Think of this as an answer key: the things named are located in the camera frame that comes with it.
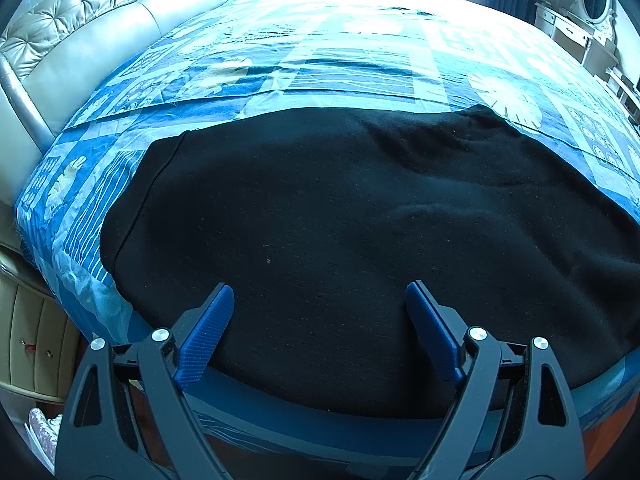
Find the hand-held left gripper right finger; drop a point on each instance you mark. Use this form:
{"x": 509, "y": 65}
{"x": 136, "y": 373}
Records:
{"x": 432, "y": 327}

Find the white patterned shoe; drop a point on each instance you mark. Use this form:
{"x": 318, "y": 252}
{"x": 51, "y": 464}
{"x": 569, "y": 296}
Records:
{"x": 44, "y": 435}

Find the tufted leather headboard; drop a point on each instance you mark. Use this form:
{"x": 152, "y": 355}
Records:
{"x": 100, "y": 35}

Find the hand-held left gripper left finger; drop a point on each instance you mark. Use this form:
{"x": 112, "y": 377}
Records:
{"x": 207, "y": 327}

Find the blue patterned bed sheet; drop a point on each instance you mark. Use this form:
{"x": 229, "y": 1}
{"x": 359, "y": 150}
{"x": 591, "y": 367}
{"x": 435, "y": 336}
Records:
{"x": 325, "y": 60}

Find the white tv stand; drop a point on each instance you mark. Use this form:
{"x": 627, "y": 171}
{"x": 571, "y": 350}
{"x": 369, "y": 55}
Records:
{"x": 625, "y": 95}

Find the beige nightstand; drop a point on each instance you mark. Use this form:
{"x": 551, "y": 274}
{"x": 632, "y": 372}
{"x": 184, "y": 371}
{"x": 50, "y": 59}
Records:
{"x": 35, "y": 335}

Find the black pants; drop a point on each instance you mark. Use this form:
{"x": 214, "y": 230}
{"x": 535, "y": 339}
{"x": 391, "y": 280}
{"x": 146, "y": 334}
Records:
{"x": 325, "y": 235}

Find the white dressing table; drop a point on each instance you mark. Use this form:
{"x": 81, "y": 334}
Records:
{"x": 570, "y": 35}

